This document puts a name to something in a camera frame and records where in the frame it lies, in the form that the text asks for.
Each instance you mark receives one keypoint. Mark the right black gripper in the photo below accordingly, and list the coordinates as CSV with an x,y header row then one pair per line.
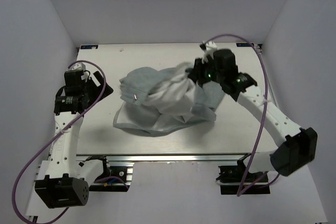
x,y
196,74

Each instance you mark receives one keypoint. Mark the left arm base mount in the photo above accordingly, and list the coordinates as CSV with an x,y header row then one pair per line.
x,y
110,176

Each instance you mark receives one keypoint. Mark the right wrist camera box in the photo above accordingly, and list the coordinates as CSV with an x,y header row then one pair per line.
x,y
208,48

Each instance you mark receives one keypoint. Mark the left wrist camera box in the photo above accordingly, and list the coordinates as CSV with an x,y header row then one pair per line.
x,y
78,66

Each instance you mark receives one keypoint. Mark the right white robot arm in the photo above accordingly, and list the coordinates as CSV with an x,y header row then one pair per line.
x,y
296,146

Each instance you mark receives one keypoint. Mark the blue table sticker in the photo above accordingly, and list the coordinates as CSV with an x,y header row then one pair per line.
x,y
244,44
88,47

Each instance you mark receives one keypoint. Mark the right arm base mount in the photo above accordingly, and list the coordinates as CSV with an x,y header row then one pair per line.
x,y
229,178

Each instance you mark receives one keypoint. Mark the grey zip-up jacket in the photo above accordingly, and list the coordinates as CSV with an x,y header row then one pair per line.
x,y
159,102

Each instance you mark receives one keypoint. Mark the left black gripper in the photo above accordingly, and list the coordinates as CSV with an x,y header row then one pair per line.
x,y
98,89

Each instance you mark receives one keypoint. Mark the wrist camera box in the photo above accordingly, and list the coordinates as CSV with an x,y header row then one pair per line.
x,y
208,48
78,66

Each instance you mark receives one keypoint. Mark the left blue table sticker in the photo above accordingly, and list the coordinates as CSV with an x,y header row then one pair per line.
x,y
88,47

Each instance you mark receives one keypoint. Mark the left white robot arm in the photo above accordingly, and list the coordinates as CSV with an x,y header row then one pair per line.
x,y
66,181

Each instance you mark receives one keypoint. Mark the right blue table sticker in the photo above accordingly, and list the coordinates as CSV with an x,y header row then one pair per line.
x,y
244,44

